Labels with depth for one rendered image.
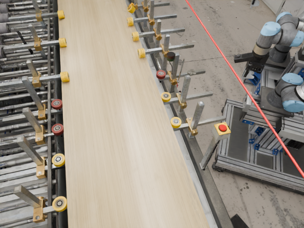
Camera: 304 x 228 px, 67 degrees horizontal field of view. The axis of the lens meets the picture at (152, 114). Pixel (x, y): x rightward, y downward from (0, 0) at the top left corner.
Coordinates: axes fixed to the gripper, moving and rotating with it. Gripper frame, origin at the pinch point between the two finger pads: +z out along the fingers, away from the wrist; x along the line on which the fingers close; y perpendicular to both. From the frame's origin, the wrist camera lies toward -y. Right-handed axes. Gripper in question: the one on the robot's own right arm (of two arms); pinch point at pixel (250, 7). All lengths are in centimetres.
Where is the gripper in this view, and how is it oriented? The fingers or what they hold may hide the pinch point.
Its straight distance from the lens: 218.5
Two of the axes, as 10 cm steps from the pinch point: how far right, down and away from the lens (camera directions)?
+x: 3.0, -7.6, 5.7
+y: 9.5, 2.6, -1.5
